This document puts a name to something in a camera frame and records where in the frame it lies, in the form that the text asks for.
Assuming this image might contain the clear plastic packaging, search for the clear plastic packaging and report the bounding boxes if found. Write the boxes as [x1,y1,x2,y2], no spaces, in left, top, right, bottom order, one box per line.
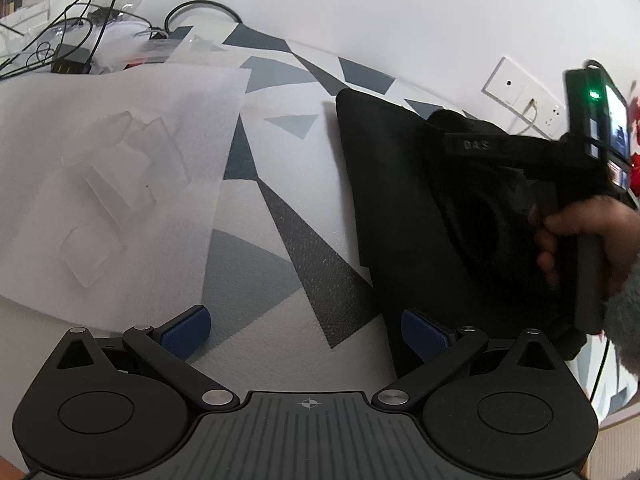
[60,110,191,288]

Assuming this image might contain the black garment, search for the black garment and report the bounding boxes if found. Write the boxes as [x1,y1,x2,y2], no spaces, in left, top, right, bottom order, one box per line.
[334,87,608,381]

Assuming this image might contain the white foam sheet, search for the white foam sheet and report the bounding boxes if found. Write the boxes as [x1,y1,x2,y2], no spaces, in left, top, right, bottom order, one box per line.
[0,62,253,333]

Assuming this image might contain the white grey geometric blanket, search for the white grey geometric blanket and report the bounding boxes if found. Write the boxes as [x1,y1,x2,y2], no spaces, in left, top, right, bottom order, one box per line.
[0,22,640,421]

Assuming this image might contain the white wall socket panel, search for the white wall socket panel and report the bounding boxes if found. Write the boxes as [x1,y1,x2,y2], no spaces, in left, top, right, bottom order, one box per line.
[482,56,571,138]

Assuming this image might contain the person's right hand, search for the person's right hand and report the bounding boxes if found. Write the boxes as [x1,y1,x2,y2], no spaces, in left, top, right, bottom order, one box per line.
[529,194,640,306]

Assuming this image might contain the black charger block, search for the black charger block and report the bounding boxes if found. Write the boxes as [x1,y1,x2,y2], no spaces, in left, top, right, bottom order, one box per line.
[50,44,96,75]

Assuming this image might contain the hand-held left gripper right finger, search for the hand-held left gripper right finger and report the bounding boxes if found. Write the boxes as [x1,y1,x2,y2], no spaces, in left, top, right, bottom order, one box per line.
[372,306,556,413]

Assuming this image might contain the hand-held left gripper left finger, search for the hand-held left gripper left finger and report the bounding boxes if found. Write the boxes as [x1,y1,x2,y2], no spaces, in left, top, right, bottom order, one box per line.
[54,305,241,413]

